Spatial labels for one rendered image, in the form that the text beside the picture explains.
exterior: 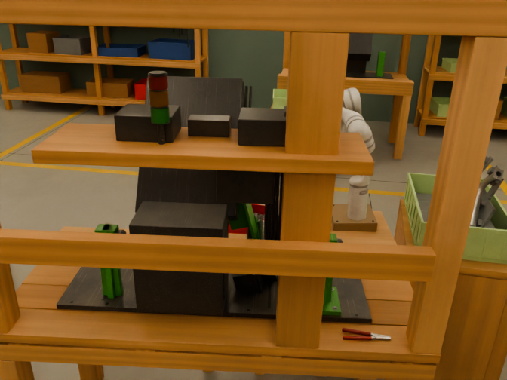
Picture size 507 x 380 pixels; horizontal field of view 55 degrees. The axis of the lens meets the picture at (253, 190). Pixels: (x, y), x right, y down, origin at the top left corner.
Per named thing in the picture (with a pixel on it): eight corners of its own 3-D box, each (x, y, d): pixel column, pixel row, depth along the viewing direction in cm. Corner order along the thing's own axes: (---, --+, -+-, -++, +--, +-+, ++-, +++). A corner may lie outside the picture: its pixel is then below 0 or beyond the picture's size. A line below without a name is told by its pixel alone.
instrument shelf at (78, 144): (69, 135, 153) (67, 122, 151) (358, 145, 150) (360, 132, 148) (32, 163, 130) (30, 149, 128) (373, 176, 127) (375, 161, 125)
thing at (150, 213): (149, 280, 185) (142, 200, 171) (228, 284, 184) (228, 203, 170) (136, 311, 168) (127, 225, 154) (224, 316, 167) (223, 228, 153)
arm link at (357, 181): (374, 151, 226) (371, 184, 234) (354, 148, 230) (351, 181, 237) (369, 157, 219) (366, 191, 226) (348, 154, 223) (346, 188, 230)
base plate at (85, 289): (96, 247, 210) (96, 243, 209) (354, 258, 206) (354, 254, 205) (56, 309, 171) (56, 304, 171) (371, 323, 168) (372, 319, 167)
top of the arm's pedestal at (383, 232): (319, 215, 257) (320, 208, 255) (380, 217, 256) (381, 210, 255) (325, 246, 228) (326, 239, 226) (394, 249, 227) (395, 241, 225)
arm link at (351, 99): (355, 81, 191) (361, 122, 212) (332, 88, 192) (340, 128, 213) (362, 97, 186) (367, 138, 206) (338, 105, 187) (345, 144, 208)
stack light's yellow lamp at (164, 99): (152, 103, 133) (151, 87, 131) (170, 104, 133) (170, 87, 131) (148, 108, 128) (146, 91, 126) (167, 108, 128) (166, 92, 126)
